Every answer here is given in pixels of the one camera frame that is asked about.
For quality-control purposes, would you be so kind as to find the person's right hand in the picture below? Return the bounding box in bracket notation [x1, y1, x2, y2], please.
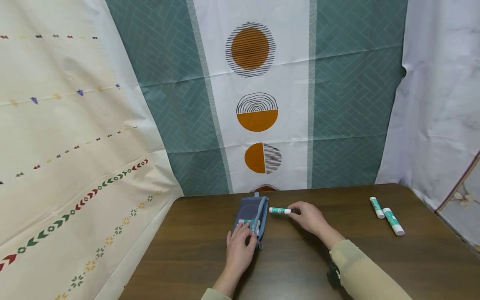
[287, 201, 335, 246]

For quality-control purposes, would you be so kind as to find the person's left hand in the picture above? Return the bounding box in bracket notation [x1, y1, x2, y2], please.
[226, 222, 259, 270]

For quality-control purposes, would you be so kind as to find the blue mesh pencil pouch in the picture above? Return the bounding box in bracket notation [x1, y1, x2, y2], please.
[233, 192, 270, 251]

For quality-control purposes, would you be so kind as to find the person's left forearm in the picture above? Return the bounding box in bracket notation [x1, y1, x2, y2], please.
[200, 266, 246, 300]

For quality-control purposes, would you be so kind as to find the person's right forearm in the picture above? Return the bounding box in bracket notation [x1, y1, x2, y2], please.
[318, 232, 414, 300]

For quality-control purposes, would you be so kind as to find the black wrist band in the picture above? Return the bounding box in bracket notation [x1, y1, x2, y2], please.
[326, 260, 342, 289]

